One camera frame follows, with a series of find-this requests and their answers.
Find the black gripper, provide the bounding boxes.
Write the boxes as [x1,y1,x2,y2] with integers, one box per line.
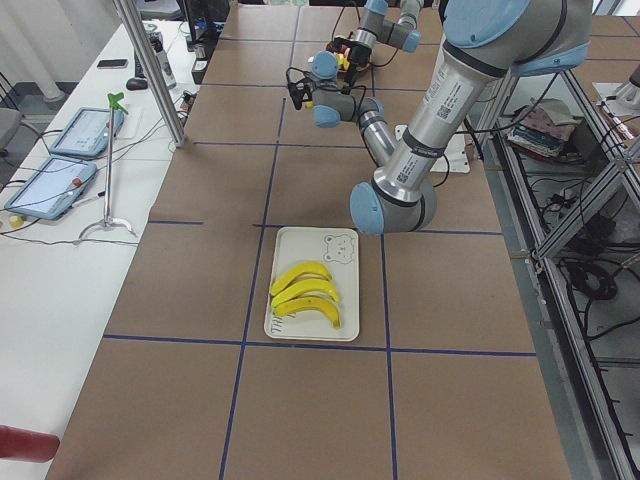
[344,40,372,86]
[302,83,325,108]

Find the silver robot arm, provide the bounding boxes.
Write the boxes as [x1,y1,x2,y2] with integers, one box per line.
[288,0,592,235]
[344,0,424,86]

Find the brown wicker basket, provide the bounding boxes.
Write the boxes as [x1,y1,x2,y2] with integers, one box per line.
[325,42,371,75]

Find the yellow bell pepper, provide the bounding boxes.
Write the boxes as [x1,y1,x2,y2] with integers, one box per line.
[335,53,350,72]

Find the grey water bottle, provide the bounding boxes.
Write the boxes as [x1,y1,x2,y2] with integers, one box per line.
[149,32,177,90]

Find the white bear tray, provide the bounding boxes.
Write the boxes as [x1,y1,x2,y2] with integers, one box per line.
[263,226,360,342]

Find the black computer mouse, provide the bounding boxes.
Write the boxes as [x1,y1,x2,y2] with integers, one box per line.
[125,77,148,91]

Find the black smartphone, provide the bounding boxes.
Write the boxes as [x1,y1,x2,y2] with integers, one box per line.
[96,58,128,69]

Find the far teach pendant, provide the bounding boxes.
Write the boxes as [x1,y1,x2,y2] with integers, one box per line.
[49,107,110,160]

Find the teach pendant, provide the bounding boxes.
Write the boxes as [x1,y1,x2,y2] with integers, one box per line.
[49,107,110,160]
[4,155,97,220]

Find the near teach pendant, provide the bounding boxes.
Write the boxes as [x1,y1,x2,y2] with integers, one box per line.
[4,155,97,220]

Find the red cylinder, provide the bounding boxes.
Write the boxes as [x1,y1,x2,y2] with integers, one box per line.
[1,425,60,463]

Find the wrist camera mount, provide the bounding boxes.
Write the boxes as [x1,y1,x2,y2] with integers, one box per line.
[331,36,353,52]
[285,67,314,111]

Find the aluminium frame post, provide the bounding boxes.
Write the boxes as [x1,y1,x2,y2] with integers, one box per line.
[113,0,186,148]

